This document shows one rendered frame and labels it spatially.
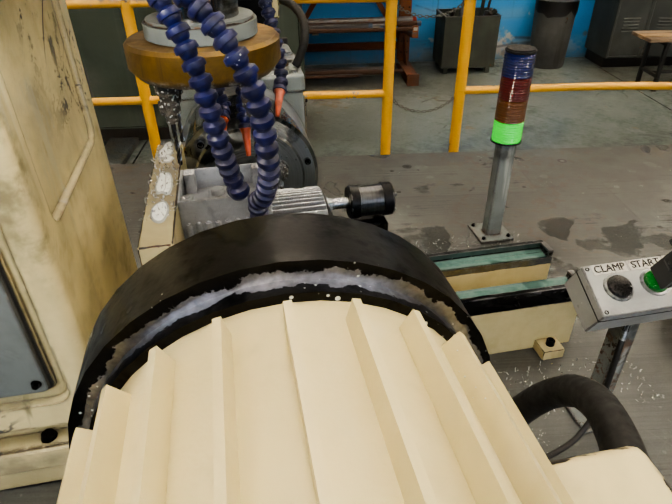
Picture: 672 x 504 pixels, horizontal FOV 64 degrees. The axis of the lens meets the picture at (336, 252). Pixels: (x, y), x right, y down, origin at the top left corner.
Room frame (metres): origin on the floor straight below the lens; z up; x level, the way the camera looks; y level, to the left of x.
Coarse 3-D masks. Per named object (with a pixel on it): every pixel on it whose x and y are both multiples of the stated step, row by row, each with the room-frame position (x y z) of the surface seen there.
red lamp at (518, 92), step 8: (504, 80) 1.06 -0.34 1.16; (512, 80) 1.05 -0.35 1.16; (520, 80) 1.04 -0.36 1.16; (528, 80) 1.05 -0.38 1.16; (504, 88) 1.06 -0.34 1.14; (512, 88) 1.05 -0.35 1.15; (520, 88) 1.04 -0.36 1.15; (528, 88) 1.05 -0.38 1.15; (504, 96) 1.06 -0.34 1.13; (512, 96) 1.05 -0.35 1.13; (520, 96) 1.04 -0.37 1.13; (528, 96) 1.06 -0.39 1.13
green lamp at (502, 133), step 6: (498, 126) 1.06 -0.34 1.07; (504, 126) 1.05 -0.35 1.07; (510, 126) 1.04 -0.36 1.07; (516, 126) 1.05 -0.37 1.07; (522, 126) 1.06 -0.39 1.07; (492, 132) 1.08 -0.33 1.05; (498, 132) 1.06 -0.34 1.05; (504, 132) 1.05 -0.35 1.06; (510, 132) 1.04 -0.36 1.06; (516, 132) 1.04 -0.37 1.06; (492, 138) 1.07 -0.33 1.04; (498, 138) 1.05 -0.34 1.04; (504, 138) 1.05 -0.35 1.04; (510, 138) 1.04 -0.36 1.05; (516, 138) 1.05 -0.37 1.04
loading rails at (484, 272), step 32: (448, 256) 0.80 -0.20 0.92; (480, 256) 0.81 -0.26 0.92; (512, 256) 0.80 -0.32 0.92; (544, 256) 0.80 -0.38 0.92; (480, 288) 0.71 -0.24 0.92; (512, 288) 0.71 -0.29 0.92; (544, 288) 0.70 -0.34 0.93; (480, 320) 0.67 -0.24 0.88; (512, 320) 0.68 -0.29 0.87; (544, 320) 0.69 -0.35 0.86; (544, 352) 0.66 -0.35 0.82
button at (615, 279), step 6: (612, 276) 0.53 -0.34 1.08; (618, 276) 0.53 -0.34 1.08; (612, 282) 0.52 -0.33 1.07; (618, 282) 0.52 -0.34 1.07; (624, 282) 0.52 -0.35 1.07; (630, 282) 0.52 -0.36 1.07; (612, 288) 0.51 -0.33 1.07; (618, 288) 0.51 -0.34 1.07; (624, 288) 0.51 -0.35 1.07; (630, 288) 0.51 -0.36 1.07; (618, 294) 0.51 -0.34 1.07; (624, 294) 0.51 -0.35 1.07; (630, 294) 0.51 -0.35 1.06
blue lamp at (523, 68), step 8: (504, 56) 1.08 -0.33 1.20; (512, 56) 1.05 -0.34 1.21; (520, 56) 1.04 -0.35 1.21; (528, 56) 1.04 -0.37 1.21; (504, 64) 1.07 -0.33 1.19; (512, 64) 1.05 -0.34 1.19; (520, 64) 1.04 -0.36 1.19; (528, 64) 1.04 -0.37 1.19; (504, 72) 1.06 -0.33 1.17; (512, 72) 1.05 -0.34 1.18; (520, 72) 1.04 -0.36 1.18; (528, 72) 1.05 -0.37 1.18
